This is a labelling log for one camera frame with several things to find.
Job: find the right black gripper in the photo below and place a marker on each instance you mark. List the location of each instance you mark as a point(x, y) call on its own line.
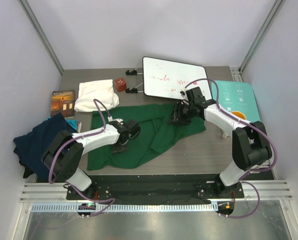
point(176, 117)

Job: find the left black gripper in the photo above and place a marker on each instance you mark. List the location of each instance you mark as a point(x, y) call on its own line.
point(122, 149)

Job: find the green t-shirt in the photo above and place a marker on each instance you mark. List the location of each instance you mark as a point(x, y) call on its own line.
point(155, 138)

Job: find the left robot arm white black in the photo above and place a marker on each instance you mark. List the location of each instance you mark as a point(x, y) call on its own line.
point(63, 155)

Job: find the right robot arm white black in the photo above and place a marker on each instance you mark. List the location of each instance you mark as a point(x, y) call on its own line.
point(250, 144)

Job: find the teal t-shirt under pile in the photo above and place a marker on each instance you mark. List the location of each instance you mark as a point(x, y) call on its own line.
point(76, 125)

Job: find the whiteboard black stand foot near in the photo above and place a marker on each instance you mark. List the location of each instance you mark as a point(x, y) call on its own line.
point(134, 90)

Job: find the whiteboard black stand foot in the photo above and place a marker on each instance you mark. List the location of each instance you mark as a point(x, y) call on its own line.
point(134, 90)
point(134, 71)

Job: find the teal plastic cutting board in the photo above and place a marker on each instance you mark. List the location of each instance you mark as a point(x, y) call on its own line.
point(238, 96)

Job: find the white mug orange inside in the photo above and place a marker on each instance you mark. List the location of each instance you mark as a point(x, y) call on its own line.
point(238, 114)

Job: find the white folded t-shirt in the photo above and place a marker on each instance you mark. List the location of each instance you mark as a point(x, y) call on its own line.
point(101, 90)

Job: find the red brown cube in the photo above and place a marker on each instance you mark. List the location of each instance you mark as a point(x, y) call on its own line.
point(120, 84)

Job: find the whiteboard black stand foot far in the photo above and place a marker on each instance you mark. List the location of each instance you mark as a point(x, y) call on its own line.
point(134, 71)

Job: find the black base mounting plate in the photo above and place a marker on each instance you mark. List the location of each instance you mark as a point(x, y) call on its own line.
point(160, 187)

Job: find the brown paperback book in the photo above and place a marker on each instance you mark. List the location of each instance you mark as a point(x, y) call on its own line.
point(63, 102)

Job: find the navy blue t-shirt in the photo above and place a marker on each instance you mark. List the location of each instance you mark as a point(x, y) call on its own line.
point(32, 145)

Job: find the white whiteboard with black frame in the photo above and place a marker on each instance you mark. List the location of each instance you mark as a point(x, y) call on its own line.
point(166, 79)

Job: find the perforated metal rail strip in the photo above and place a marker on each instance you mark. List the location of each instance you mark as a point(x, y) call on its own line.
point(77, 207)

